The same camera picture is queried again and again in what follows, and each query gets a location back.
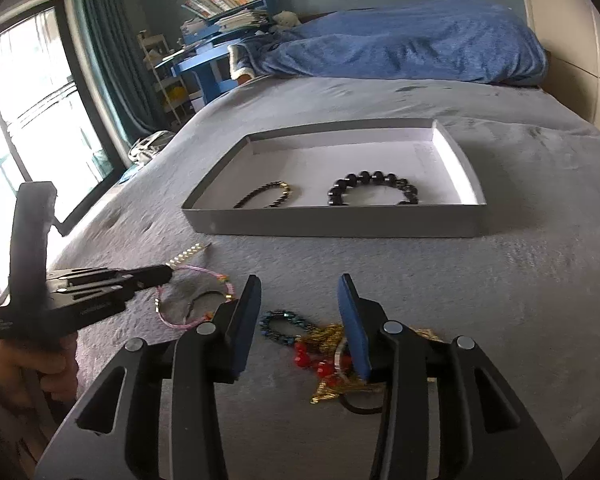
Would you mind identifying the blue desk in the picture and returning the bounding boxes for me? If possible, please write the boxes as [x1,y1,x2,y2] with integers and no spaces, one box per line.
[155,0,276,106]

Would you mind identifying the white pearl bracelet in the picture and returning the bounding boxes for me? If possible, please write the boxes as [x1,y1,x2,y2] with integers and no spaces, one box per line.
[164,242,212,270]

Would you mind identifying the beige padded headboard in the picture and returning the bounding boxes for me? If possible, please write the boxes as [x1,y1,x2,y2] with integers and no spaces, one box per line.
[515,0,600,151]

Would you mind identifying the white shelf cart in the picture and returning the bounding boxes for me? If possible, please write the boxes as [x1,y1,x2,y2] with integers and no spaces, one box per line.
[137,30,191,128]

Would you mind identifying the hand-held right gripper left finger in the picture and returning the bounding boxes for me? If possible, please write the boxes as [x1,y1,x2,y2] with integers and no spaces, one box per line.
[32,274,262,480]

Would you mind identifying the person's left hand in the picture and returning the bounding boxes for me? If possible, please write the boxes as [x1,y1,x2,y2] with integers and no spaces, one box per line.
[0,332,81,411]

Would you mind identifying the red bead bracelet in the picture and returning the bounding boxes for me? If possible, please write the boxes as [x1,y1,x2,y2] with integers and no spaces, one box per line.
[292,342,341,378]

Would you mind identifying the glass balcony door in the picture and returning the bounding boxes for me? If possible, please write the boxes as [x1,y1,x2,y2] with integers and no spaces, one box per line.
[0,0,126,311]

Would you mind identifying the blue pillow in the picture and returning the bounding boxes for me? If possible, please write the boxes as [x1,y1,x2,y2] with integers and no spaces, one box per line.
[228,0,548,86]

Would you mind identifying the gold chain bracelet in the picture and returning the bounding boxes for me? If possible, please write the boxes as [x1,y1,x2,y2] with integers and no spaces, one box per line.
[307,322,436,405]

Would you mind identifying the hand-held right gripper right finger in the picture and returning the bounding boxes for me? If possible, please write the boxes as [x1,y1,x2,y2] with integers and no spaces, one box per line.
[337,273,563,480]

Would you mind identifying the grey cardboard box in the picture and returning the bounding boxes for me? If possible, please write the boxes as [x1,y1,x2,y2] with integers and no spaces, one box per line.
[181,118,487,239]

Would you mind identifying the teal curtain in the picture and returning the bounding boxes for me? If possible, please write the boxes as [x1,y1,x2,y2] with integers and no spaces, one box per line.
[67,0,163,146]

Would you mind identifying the striped cloth bundle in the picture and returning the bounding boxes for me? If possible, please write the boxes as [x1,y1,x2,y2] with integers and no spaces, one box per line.
[127,130,176,163]

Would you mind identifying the thin dark bead bracelet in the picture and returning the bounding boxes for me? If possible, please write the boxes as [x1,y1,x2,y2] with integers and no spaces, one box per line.
[232,181,292,209]

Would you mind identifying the black star hair tie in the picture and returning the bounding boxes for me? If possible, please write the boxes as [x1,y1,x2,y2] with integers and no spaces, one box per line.
[337,390,386,416]

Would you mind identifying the stack of papers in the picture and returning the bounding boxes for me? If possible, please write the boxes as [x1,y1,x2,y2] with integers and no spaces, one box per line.
[215,9,271,31]

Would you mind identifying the teal bead bracelet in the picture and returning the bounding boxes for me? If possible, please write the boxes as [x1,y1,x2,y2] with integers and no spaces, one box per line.
[259,310,317,347]

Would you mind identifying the large black bead bracelet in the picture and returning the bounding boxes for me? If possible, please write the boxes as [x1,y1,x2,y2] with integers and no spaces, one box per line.
[327,172,419,207]

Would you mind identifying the silver bangle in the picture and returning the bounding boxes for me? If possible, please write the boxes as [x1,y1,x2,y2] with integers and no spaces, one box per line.
[332,340,351,376]

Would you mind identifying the pink cord bracelet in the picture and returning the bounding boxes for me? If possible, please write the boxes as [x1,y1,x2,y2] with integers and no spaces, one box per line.
[155,265,236,331]

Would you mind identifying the white stuffed toy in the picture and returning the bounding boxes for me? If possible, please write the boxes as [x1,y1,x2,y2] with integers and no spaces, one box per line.
[272,11,301,31]

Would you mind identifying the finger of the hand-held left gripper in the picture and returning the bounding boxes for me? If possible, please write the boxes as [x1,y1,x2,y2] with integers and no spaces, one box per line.
[46,264,174,282]
[54,270,174,307]

